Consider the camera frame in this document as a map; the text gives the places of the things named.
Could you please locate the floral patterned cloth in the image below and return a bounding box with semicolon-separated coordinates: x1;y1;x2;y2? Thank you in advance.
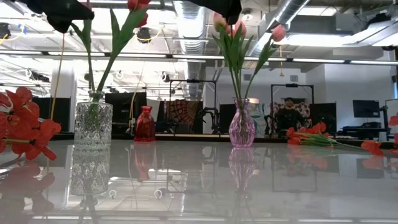
273;101;311;129

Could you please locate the silver ceiling ventilation duct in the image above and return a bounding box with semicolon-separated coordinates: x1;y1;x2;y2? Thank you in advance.
172;0;208;101

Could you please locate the long ceiling light rail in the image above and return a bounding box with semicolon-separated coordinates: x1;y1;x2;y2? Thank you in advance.
0;49;398;67

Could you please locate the purple glass vase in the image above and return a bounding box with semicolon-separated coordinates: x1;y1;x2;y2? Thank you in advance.
228;98;256;148

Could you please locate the black ceiling-hung camera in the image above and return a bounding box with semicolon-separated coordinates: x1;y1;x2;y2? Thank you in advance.
136;27;152;44

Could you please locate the mandala print tapestry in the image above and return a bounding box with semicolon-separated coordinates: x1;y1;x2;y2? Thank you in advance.
165;100;200;129

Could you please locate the black partition panel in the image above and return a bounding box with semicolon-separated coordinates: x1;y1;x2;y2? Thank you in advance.
220;104;237;134
309;102;338;134

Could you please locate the yellow power cable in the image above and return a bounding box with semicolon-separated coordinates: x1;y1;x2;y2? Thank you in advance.
49;32;66;121

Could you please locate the person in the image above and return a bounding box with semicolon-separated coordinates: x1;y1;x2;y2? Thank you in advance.
274;96;307;135

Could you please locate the red small-blossom flower bunch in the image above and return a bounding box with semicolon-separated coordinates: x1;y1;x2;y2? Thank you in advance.
285;121;363;149
0;86;62;162

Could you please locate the black metal stand frame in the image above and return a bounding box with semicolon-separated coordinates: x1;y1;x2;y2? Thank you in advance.
169;80;218;134
271;83;314;105

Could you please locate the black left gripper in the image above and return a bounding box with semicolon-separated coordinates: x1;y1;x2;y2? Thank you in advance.
18;0;95;34

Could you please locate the dark wall monitor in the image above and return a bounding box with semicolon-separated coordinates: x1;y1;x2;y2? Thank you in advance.
353;100;381;118

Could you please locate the clear glass vase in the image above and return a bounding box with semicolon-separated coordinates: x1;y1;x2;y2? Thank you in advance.
73;90;114;149

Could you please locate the red glass vase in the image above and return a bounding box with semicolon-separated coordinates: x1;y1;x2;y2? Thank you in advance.
134;105;157;143

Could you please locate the black computer monitor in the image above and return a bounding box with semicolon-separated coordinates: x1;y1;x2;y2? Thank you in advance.
104;92;148;127

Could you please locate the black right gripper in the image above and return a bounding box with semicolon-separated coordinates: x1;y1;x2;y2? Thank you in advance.
185;0;243;26

